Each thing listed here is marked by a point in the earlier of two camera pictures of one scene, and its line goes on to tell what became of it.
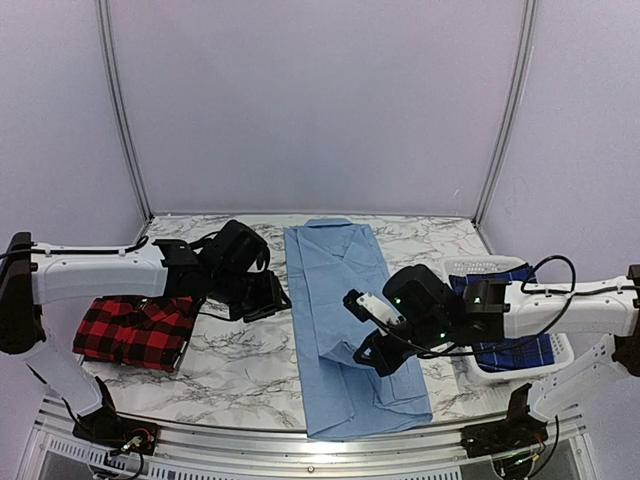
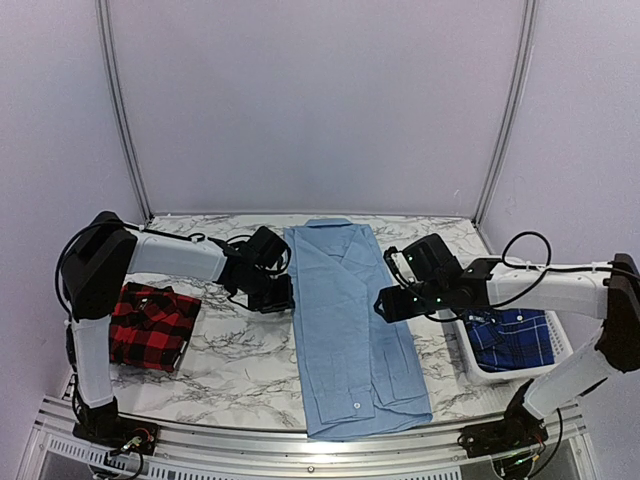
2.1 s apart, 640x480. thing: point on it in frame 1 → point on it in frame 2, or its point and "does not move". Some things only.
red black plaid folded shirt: x=147 y=331 does not move
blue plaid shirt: x=513 y=352 does not move
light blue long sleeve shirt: x=328 y=258 does not move
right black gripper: x=384 y=362 → x=395 y=308
